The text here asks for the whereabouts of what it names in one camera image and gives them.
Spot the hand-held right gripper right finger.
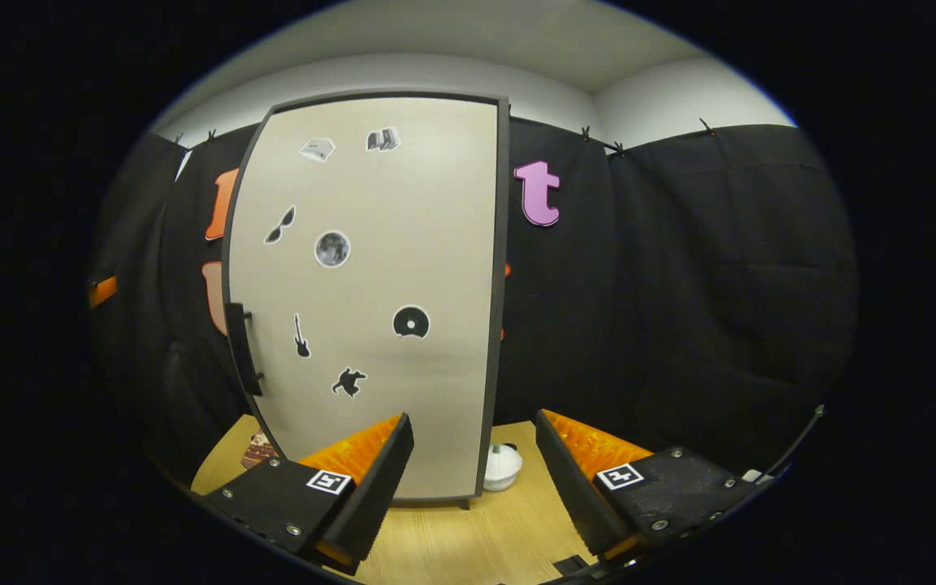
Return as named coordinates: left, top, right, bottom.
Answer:
left=535, top=409, right=761, bottom=570

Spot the black door handle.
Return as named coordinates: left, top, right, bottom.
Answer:
left=225, top=302, right=264, bottom=397

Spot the row of small cloth clips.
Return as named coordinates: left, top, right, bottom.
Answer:
left=171, top=118, right=717, bottom=157

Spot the beige cabinet door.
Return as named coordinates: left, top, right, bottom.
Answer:
left=228, top=97, right=501, bottom=501

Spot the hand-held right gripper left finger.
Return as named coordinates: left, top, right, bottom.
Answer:
left=201, top=413, right=418, bottom=578

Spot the thin dark metal frame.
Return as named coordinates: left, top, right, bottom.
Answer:
left=740, top=404, right=826, bottom=486

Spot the white lidded jar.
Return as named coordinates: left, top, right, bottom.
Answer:
left=483, top=443, right=524, bottom=492

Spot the brown cover book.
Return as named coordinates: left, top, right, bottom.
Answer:
left=240, top=431, right=282, bottom=470

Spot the dark grey cabinet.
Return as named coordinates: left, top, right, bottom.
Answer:
left=220, top=89, right=511, bottom=511

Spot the black backdrop cloth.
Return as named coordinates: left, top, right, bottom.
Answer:
left=88, top=122, right=859, bottom=480

